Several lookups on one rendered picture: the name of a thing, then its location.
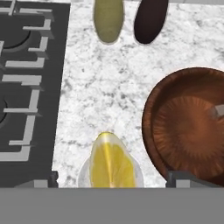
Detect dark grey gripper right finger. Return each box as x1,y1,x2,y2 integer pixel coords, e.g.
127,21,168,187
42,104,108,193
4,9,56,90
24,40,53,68
165,170,217,189

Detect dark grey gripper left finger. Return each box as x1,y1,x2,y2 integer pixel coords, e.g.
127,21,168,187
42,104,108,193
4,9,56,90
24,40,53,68
14,171,60,189

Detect brown wooden bowl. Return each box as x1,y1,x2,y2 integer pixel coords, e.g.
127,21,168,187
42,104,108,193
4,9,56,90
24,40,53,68
141,66,224,187

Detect glass of yellow lemonade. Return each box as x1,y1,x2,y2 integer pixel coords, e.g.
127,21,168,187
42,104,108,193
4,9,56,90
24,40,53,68
77,131,145,189

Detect grey ice cube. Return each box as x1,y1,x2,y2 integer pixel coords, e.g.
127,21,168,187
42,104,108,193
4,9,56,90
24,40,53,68
213,103,224,118

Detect black hob with grey grates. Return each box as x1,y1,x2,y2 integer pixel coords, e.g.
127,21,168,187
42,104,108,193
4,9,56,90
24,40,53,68
0,0,72,188

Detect dark brown bottle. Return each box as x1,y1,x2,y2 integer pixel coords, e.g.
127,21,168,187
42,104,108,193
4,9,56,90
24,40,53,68
133,0,170,46

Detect olive green bottle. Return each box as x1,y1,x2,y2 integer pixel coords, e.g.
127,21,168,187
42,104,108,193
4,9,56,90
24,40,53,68
93,0,125,46

